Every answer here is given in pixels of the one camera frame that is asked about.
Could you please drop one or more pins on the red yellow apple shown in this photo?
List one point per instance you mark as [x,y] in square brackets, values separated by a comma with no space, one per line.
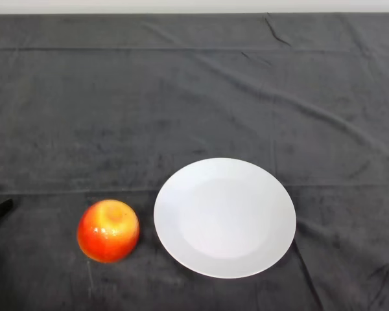
[108,231]

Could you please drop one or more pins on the white round plate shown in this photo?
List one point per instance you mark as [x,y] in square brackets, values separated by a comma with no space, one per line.
[225,218]

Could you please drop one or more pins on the black table cloth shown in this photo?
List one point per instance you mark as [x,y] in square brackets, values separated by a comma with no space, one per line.
[194,113]

